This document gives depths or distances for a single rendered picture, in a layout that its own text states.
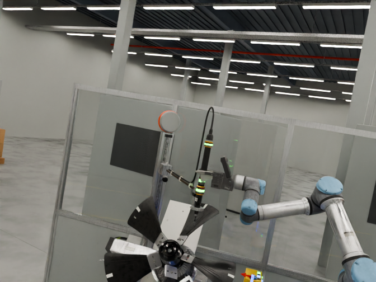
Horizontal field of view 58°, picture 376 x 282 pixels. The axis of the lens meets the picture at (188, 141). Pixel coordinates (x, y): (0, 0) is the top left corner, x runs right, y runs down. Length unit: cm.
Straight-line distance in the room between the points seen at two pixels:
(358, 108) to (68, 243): 455
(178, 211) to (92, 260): 101
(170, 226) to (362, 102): 425
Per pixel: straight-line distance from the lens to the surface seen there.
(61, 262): 315
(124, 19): 804
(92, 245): 296
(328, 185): 178
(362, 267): 162
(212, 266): 189
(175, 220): 224
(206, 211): 198
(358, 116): 583
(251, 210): 167
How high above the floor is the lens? 191
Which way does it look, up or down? 3 degrees down
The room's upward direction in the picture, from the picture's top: 10 degrees clockwise
